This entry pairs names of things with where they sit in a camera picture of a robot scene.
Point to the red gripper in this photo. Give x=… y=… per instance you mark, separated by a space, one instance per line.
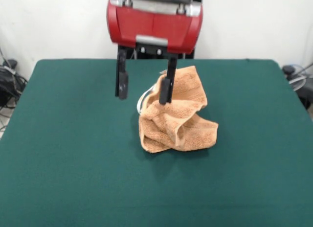
x=151 y=26

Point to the black and gray floor equipment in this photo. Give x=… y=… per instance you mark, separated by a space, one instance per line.
x=305 y=90

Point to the dark green table cloth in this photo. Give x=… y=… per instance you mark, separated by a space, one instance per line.
x=73 y=163

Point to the tan terry towel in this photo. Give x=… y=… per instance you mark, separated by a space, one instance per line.
x=185 y=139

